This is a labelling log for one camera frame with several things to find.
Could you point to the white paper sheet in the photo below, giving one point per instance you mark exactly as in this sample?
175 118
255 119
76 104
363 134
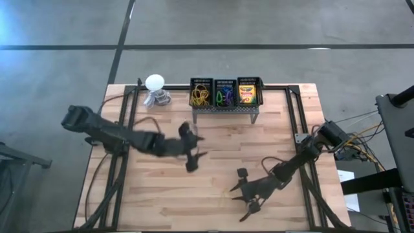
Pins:
347 191

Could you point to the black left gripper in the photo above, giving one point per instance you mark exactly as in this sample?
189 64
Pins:
174 146

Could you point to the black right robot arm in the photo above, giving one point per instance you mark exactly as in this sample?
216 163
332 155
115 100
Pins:
297 158

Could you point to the grey perforated metal shelf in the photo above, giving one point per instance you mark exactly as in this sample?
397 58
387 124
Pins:
226 110

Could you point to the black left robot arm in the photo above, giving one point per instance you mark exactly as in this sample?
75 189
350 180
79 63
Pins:
106 129

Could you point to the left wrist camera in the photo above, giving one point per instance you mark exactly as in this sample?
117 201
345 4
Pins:
185 128

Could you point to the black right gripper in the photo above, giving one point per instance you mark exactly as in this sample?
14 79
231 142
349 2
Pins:
260 189

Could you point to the grey metal cart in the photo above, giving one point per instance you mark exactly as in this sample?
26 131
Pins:
398 136

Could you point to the grey metal bracket plate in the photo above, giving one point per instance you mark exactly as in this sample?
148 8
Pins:
301 138

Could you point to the green spiral wrist coil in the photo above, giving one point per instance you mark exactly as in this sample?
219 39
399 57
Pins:
217 97

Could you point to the black aluminium table frame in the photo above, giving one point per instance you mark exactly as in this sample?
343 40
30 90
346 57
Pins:
278 87

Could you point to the white mushroom table lamp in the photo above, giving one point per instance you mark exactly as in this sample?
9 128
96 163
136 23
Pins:
154 82

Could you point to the yellow crayon box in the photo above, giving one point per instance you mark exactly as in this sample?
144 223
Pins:
247 94

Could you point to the blue spiral wrist coil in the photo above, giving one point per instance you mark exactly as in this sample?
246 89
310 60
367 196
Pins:
226 89

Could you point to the grey metal stand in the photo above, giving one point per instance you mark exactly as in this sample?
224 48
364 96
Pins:
19 158

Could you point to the black flat bar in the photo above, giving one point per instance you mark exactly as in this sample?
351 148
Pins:
372 181

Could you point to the black slotted plastic basket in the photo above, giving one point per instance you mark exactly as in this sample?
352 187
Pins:
191 81
259 92
225 81

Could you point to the purple spiral wrist coil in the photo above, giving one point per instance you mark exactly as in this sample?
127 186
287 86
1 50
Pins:
230 97

